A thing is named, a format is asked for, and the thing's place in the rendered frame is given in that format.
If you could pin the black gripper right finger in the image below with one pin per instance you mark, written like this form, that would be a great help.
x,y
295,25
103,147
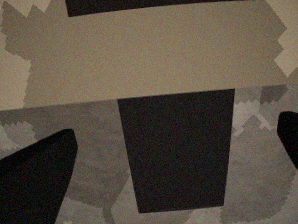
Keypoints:
x,y
288,134

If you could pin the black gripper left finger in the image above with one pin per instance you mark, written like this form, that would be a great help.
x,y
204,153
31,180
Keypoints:
x,y
33,181

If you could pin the black two-prong plug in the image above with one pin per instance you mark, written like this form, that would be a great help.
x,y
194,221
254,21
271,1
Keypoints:
x,y
178,148

